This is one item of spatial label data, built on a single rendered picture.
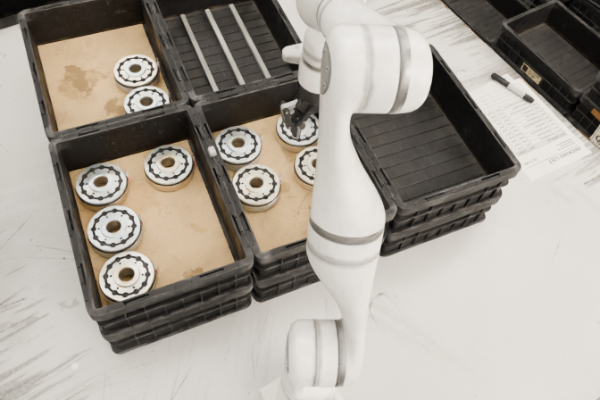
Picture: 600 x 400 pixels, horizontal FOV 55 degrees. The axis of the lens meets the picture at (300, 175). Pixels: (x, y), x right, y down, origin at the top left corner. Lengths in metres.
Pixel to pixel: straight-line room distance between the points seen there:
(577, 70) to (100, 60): 1.72
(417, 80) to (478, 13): 2.12
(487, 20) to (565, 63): 0.41
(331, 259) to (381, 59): 0.25
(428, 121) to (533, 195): 0.34
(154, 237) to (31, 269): 0.30
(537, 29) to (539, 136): 0.92
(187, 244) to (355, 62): 0.72
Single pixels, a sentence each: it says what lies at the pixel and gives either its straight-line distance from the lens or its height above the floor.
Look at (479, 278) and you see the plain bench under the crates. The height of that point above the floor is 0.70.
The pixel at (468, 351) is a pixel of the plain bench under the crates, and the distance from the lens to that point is 1.33.
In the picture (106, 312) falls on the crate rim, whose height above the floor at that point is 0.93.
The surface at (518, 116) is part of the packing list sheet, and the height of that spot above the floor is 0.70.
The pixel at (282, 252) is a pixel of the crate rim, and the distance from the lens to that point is 1.08.
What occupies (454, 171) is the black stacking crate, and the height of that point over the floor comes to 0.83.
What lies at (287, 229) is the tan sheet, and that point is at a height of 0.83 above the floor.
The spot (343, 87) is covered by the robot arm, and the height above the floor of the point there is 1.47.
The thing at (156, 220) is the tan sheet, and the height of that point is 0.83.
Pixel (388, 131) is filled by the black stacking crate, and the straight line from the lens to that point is 1.40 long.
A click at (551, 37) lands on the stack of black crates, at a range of 2.55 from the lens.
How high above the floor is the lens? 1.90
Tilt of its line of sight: 56 degrees down
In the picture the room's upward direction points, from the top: 8 degrees clockwise
